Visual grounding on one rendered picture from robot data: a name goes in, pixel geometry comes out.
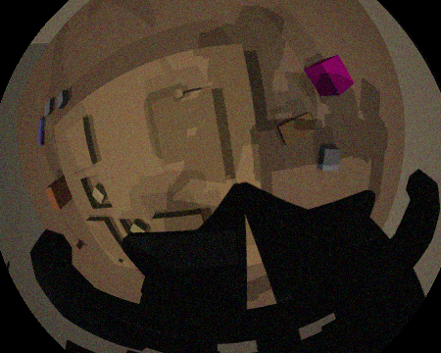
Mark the magenta cube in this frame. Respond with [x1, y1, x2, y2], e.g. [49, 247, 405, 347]
[304, 55, 354, 97]

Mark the orange-brown cube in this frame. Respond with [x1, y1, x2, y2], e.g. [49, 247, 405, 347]
[45, 176, 72, 211]

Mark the blue rectangular block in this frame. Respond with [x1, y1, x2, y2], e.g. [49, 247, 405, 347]
[37, 118, 45, 146]

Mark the small orange block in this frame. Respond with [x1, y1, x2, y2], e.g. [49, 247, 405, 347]
[75, 240, 83, 251]

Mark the tan puzzle board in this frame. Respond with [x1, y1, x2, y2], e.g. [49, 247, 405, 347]
[55, 44, 261, 268]

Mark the pale yellow square block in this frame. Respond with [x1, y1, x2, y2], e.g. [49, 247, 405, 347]
[130, 219, 147, 232]
[92, 184, 107, 204]

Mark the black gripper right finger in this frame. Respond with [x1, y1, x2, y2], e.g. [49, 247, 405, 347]
[240, 181, 374, 303]

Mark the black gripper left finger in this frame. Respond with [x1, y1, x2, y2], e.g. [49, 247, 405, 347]
[122, 183, 248, 310]

